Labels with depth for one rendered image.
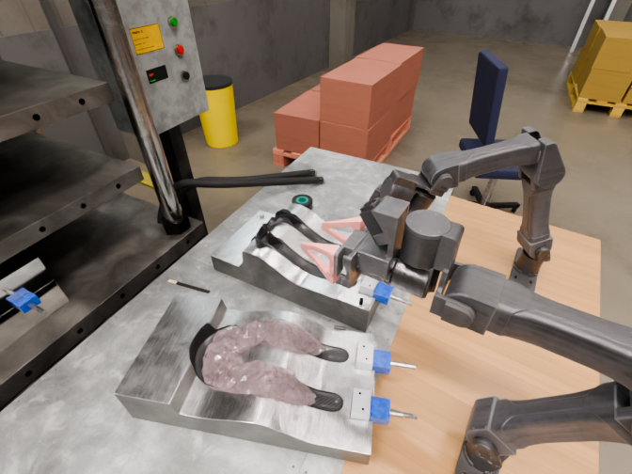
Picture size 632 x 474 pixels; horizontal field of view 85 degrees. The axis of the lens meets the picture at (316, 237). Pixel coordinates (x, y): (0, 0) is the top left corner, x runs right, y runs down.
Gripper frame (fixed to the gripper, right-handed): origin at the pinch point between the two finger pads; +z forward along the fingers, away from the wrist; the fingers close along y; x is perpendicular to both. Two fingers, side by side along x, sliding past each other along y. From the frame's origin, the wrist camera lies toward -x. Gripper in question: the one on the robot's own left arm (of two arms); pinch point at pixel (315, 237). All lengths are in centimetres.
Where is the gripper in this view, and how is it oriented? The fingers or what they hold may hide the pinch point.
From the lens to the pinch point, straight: 58.6
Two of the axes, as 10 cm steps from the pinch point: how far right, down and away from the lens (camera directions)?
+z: -8.4, -3.2, 4.3
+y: -5.3, 5.5, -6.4
